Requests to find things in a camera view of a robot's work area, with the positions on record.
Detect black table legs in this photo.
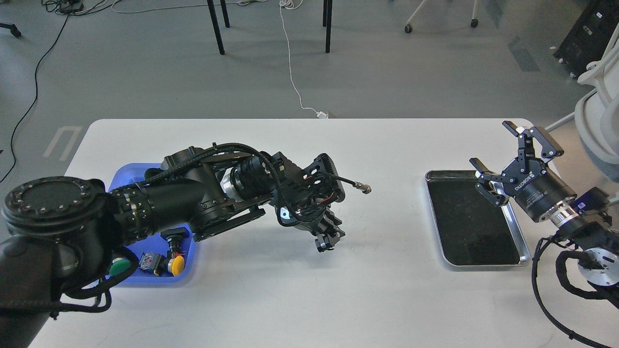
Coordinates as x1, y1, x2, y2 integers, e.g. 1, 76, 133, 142
206, 0, 333, 55

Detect black cable on floor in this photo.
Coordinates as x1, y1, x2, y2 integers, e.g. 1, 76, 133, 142
0, 0, 85, 183

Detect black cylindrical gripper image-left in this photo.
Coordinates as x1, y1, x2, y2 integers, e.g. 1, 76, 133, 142
290, 204, 346, 252

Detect white cable on floor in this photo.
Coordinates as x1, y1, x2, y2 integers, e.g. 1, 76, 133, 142
279, 0, 329, 119

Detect black wrist camera image-right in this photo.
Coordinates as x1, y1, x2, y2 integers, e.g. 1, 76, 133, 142
572, 187, 610, 214

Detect yellow push button switch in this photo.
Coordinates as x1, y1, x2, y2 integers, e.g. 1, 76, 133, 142
166, 252, 186, 276

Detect white office chair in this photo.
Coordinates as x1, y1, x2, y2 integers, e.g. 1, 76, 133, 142
544, 58, 619, 182

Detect black robot arm image-left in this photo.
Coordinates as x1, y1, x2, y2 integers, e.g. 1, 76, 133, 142
1, 143, 346, 348

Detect white chair base with casters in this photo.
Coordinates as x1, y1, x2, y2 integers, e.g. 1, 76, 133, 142
404, 0, 481, 34

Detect silver metal tray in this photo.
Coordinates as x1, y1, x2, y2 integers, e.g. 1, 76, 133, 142
425, 170, 531, 270

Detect black equipment case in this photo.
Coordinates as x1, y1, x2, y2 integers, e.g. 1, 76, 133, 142
554, 0, 619, 78

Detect green push button switch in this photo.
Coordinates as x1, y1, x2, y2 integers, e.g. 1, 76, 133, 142
108, 257, 131, 277

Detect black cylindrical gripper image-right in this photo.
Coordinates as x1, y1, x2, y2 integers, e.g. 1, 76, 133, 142
469, 120, 578, 224

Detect black wrist camera image-left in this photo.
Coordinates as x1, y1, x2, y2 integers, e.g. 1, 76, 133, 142
303, 153, 345, 204

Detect blue plastic tray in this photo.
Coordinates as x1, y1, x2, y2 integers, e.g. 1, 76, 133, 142
99, 163, 196, 289

